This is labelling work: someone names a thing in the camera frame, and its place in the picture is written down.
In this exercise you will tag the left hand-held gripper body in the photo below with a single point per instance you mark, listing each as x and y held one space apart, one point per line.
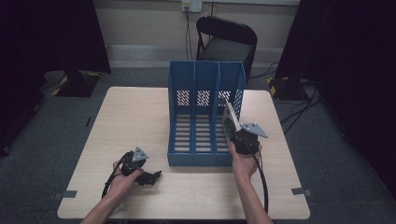
132 165

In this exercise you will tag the green leaf picture book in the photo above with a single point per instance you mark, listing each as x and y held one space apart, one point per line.
231 119

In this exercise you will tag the blue file rack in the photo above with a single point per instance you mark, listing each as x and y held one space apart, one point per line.
202 118

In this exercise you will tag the black folding chair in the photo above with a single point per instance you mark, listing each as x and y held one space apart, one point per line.
227 43

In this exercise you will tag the person's left hand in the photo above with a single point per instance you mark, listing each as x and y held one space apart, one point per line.
123 185

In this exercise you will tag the grey tape strip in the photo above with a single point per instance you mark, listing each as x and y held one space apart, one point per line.
65 194
301 191

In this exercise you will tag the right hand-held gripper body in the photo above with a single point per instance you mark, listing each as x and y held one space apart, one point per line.
247 141

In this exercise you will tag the black stand base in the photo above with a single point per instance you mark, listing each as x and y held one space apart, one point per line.
283 87
77 84

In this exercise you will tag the person's right hand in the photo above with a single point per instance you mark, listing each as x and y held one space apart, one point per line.
244 163

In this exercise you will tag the white wall socket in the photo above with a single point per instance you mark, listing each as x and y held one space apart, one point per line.
191 5

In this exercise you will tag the dark curtain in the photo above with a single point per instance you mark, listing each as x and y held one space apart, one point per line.
348 62
46 46

